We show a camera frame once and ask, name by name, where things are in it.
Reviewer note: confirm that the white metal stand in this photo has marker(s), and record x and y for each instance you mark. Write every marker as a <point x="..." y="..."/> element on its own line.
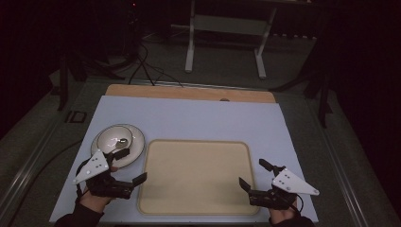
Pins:
<point x="190" y="47"/>

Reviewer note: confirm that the wooden table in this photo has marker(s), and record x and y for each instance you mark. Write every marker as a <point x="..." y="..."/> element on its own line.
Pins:
<point x="189" y="93"/>

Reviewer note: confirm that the black stand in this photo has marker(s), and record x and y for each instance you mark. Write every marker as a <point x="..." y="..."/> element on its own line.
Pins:
<point x="322" y="101"/>
<point x="64" y="85"/>

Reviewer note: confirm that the light blue table mat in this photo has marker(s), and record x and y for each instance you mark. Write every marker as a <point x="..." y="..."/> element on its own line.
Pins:
<point x="195" y="118"/>

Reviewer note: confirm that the metal floor rail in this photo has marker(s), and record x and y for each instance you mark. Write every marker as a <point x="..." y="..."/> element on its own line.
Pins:
<point x="22" y="179"/>
<point x="340" y="170"/>

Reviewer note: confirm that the grey bowl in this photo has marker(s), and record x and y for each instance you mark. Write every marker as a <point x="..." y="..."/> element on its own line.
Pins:
<point x="107" y="138"/>

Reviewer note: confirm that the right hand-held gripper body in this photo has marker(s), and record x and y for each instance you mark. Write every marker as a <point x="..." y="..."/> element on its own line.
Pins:
<point x="291" y="183"/>

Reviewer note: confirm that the beige tray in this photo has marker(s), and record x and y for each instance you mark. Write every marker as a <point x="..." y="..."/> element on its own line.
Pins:
<point x="195" y="178"/>

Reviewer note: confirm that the person's right hand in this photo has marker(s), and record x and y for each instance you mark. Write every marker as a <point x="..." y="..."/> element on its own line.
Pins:
<point x="282" y="215"/>

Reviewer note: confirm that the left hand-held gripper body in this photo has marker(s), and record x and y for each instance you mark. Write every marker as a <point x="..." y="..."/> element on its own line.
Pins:
<point x="94" y="167"/>

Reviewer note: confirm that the grey round plate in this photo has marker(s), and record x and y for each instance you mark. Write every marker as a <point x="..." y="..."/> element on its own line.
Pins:
<point x="137" y="143"/>

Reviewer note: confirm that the person's left hand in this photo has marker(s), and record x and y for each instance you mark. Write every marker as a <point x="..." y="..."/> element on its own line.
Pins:
<point x="94" y="202"/>

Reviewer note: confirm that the metal spoon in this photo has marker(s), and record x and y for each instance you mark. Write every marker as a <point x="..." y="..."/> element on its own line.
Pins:
<point x="121" y="143"/>

